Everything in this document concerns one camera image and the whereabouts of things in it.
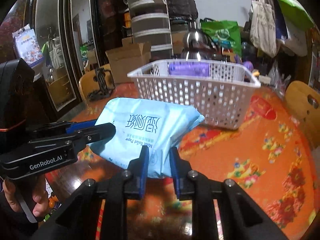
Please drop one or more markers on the dark mirrored wardrobe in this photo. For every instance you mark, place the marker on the dark mirrored wardrobe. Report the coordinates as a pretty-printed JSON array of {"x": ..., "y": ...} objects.
[{"x": 65, "y": 42}]

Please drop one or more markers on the black metal stand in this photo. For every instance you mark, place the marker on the black metal stand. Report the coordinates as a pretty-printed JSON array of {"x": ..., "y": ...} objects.
[{"x": 102, "y": 85}]

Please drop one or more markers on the black bag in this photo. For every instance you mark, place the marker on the black bag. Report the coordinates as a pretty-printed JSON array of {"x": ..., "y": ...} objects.
[{"x": 181, "y": 3}]

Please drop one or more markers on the purple cup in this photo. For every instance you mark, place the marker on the purple cup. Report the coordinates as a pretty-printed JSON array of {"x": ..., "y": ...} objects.
[{"x": 247, "y": 65}]

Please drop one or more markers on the stacked white storage containers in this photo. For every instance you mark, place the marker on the stacked white storage containers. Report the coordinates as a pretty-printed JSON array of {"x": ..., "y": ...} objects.
[{"x": 150, "y": 17}]

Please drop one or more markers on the yellow orange small item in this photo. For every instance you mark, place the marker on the yellow orange small item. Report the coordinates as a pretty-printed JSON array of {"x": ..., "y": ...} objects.
[{"x": 256, "y": 73}]

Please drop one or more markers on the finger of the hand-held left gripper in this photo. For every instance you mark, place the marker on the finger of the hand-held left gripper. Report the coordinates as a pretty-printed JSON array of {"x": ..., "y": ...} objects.
[
  {"x": 97, "y": 133},
  {"x": 80, "y": 125}
]

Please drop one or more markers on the wooden chair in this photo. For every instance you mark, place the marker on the wooden chair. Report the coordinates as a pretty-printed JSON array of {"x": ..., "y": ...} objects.
[
  {"x": 302, "y": 112},
  {"x": 83, "y": 85}
]

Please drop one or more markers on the hanging printed snack packet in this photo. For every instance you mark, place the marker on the hanging printed snack packet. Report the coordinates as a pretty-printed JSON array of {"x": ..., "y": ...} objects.
[{"x": 27, "y": 46}]

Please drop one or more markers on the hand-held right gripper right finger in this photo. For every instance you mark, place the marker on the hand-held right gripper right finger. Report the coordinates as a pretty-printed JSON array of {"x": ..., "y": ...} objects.
[{"x": 176, "y": 177}]

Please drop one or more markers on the white blue hanging bag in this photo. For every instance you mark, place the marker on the white blue hanging bag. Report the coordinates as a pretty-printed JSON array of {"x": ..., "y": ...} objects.
[{"x": 295, "y": 37}]

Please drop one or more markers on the hanging green fabric bag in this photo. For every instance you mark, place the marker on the hanging green fabric bag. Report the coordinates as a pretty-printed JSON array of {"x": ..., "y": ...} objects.
[{"x": 290, "y": 5}]

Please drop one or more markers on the purple tissue pack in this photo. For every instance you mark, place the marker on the purple tissue pack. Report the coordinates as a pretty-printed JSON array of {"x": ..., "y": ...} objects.
[{"x": 187, "y": 69}]

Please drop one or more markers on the orange floral tablecloth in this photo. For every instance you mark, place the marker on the orange floral tablecloth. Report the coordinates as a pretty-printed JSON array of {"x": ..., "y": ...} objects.
[{"x": 262, "y": 160}]

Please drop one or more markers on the open cardboard box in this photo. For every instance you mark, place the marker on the open cardboard box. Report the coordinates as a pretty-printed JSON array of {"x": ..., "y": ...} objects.
[{"x": 127, "y": 58}]

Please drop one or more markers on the white canvas tote bag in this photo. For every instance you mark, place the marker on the white canvas tote bag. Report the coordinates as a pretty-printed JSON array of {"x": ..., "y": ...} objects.
[{"x": 262, "y": 27}]

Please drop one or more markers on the green shopping bag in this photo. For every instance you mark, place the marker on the green shopping bag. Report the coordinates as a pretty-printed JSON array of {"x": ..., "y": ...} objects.
[{"x": 222, "y": 35}]

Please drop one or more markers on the person's left hand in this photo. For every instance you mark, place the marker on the person's left hand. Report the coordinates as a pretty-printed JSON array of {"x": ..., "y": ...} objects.
[{"x": 38, "y": 197}]

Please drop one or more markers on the light blue wet wipes pack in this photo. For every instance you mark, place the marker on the light blue wet wipes pack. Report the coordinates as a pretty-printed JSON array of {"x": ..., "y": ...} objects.
[{"x": 150, "y": 130}]

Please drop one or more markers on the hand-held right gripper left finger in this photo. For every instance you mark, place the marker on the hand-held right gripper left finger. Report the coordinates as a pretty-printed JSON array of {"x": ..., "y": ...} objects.
[{"x": 143, "y": 177}]

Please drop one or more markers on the white perforated plastic basket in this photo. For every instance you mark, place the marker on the white perforated plastic basket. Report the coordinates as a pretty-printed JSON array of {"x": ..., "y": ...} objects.
[{"x": 200, "y": 100}]

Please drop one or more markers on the stainless steel kettle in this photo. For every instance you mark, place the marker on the stainless steel kettle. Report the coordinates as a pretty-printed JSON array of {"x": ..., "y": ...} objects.
[{"x": 196, "y": 42}]

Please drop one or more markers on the orange green toy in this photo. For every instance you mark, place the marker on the orange green toy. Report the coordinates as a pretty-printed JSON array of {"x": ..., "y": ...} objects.
[{"x": 53, "y": 201}]

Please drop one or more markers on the person's left forearm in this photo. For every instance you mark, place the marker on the person's left forearm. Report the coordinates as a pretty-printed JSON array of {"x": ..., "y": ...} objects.
[{"x": 12, "y": 227}]

